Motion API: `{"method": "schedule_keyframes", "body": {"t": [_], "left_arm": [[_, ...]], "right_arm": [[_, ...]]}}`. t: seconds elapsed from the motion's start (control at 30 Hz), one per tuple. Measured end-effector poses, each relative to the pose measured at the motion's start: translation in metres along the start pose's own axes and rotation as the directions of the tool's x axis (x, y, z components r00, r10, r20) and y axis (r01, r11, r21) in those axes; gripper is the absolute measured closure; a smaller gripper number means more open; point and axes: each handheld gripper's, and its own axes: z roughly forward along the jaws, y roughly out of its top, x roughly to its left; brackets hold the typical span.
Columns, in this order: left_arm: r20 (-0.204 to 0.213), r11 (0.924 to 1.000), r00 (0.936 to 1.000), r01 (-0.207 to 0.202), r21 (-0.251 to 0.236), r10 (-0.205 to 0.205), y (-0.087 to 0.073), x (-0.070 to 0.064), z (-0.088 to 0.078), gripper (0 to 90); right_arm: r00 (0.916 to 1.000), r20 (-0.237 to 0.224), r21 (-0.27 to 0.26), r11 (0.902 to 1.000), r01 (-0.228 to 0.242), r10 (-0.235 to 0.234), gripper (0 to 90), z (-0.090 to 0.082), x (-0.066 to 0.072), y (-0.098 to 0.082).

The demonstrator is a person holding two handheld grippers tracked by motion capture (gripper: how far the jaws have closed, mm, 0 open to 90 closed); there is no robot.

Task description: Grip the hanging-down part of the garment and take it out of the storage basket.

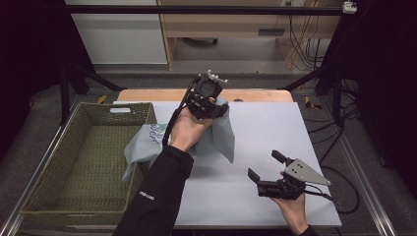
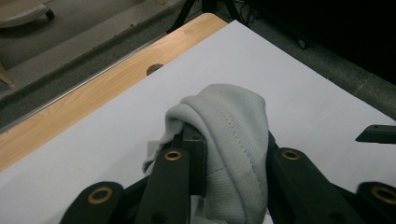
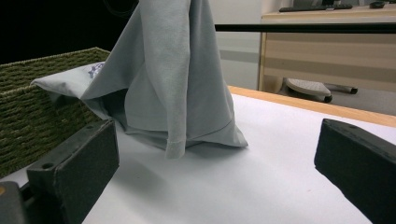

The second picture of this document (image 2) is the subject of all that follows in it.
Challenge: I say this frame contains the grey knit cloth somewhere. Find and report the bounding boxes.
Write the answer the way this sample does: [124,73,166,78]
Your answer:
[142,83,270,224]

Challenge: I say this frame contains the black tripod stand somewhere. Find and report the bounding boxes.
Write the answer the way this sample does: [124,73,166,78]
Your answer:
[166,0,239,35]

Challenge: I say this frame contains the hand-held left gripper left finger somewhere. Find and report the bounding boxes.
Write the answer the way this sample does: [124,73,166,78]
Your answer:
[134,124,208,224]

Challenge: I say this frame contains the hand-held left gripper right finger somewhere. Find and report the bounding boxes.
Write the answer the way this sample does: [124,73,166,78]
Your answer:
[266,132,360,224]

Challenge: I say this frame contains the light wooden furniture leg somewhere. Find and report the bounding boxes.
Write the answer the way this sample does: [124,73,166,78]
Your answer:
[0,60,15,89]

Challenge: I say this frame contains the white wheeled chair base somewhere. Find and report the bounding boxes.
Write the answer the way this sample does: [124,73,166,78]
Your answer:
[0,0,56,30]

